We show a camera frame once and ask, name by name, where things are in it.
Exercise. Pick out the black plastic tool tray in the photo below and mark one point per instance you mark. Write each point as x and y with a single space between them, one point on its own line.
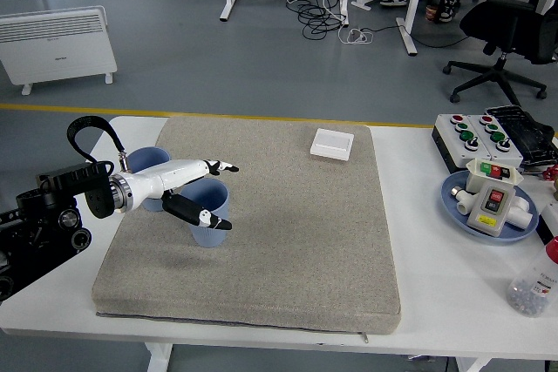
529 132

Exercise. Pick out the small red object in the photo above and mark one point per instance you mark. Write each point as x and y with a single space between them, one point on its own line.
553 173

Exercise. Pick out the large white panel heater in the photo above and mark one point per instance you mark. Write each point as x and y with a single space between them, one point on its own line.
56 49

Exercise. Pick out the blue ribbed plastic cup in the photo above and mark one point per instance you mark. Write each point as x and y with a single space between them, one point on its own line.
148 157
209 237

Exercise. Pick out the white push-button control box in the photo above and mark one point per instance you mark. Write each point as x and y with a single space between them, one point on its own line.
449 134
510 156

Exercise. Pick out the blue plate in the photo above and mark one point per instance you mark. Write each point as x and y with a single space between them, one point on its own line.
453 211

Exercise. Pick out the grey-brown cushion mat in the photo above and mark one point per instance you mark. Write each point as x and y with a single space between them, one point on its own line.
270 237

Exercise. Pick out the white pipe fitting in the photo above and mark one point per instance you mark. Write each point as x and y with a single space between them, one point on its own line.
463 203
521 215

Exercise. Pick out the white and black box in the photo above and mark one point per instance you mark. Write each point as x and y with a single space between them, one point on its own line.
550 224

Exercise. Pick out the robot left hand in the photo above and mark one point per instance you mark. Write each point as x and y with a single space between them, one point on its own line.
161 178

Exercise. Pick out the clear bottle with red cap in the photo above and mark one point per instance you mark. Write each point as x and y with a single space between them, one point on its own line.
532 289

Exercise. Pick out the black padded office chair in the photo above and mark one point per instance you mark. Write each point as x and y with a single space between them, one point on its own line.
510 28

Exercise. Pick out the cream three-button switch box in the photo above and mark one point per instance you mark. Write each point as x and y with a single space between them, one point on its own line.
492 170

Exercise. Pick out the cream two-button power switch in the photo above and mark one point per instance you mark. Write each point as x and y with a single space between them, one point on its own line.
488 211

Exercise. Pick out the white table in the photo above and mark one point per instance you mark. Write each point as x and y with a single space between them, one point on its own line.
436 280

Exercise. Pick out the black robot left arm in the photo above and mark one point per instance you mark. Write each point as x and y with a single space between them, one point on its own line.
43 215

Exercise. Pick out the brown cup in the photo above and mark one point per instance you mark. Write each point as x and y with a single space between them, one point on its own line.
431 12

